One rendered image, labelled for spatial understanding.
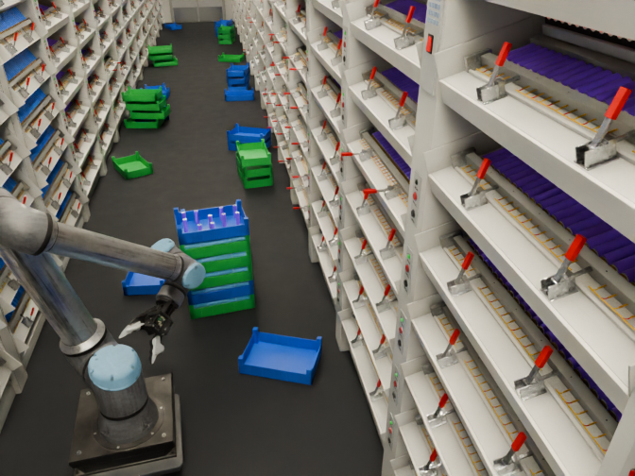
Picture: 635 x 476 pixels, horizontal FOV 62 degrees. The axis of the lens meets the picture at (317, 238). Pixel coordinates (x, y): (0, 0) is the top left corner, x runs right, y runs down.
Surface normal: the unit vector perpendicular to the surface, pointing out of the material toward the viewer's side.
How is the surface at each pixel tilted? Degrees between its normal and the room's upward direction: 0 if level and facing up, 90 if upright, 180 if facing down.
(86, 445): 2
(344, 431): 0
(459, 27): 90
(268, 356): 0
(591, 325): 18
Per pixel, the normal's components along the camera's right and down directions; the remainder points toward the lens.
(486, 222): -0.30, -0.79
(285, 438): 0.00, -0.86
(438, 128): 0.18, 0.50
